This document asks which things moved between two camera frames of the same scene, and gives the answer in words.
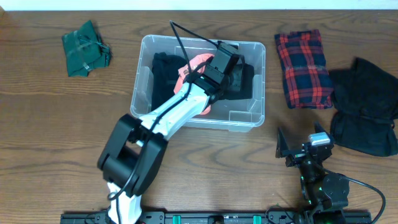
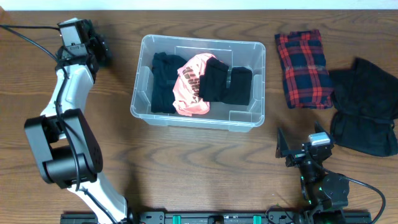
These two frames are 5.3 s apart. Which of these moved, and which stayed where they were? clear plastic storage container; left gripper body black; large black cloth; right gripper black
Moved: left gripper body black
Stayed: clear plastic storage container; right gripper black; large black cloth
